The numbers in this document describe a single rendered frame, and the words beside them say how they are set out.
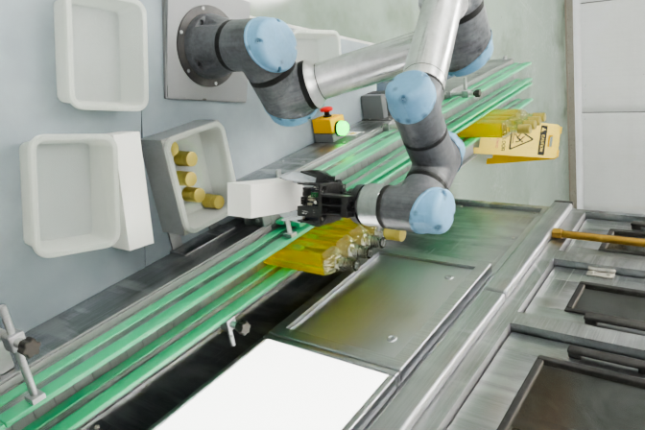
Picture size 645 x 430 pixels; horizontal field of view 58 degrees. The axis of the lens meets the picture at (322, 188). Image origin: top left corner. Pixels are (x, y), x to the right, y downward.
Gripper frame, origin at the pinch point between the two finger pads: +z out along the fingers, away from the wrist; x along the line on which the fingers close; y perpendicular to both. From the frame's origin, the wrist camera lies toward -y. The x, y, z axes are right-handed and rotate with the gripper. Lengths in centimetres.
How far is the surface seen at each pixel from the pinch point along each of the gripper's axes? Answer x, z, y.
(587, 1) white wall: -151, 88, -592
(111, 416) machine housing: 45, 26, 23
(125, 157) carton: -7.0, 28.2, 17.4
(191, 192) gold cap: 1.5, 29.0, -0.2
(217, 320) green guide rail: 26.6, 13.6, 6.4
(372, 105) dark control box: -21, 29, -77
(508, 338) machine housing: 30, -34, -31
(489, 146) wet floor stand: -1, 97, -355
